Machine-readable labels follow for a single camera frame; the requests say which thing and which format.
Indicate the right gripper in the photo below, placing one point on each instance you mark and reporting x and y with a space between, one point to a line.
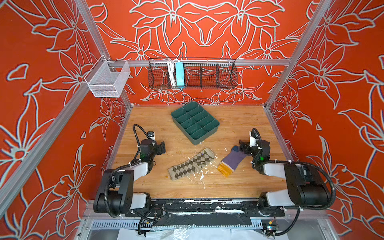
245 148

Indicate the green divided tray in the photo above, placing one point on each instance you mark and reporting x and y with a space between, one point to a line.
196 123

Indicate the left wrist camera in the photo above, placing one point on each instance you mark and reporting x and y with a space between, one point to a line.
151 135

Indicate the brown argyle sock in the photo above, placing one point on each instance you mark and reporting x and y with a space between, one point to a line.
193 165

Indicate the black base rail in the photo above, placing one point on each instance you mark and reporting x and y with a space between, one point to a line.
244 206

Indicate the light blue box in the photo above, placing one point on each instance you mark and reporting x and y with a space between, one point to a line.
180 75

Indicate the purple sock with yellow cuff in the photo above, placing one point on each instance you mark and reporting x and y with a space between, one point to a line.
230 163

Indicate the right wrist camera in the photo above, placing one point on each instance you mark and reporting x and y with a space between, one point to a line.
254 139

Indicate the clear plastic wall bin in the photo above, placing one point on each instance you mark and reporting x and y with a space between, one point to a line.
104 81

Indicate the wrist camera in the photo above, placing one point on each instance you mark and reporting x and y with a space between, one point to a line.
151 135
254 139

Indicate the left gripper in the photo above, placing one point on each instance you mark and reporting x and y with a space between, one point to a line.
160 147

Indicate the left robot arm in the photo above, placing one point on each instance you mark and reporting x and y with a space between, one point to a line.
116 195

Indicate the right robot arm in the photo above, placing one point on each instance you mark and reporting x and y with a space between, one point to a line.
307 186

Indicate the black wire wall basket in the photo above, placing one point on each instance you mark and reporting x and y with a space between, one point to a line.
200 73

